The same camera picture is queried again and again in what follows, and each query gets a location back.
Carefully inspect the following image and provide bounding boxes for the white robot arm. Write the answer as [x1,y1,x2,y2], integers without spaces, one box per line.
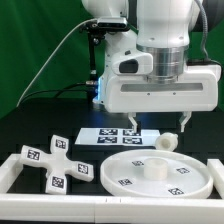
[82,0,221,130]

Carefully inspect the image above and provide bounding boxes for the camera on black stand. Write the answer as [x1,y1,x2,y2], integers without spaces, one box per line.
[79,17,130,102]

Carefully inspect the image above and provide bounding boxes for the black base cables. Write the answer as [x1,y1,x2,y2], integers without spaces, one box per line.
[18,82,98,107]

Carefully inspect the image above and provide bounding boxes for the white fiducial marker sheet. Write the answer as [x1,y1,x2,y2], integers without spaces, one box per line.
[75,128,160,146]

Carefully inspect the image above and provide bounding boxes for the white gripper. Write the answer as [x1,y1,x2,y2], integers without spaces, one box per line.
[105,65,221,133]

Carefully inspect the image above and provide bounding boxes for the white round table top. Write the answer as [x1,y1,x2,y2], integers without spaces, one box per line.
[100,149,213,199]

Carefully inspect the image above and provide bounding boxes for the white cross table base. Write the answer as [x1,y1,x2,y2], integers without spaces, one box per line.
[20,135,94,195]

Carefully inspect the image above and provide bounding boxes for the white workspace border frame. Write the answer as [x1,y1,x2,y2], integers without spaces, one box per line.
[0,154,224,224]

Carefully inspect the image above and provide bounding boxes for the grey camera cable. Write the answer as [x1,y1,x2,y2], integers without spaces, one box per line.
[16,18,99,108]

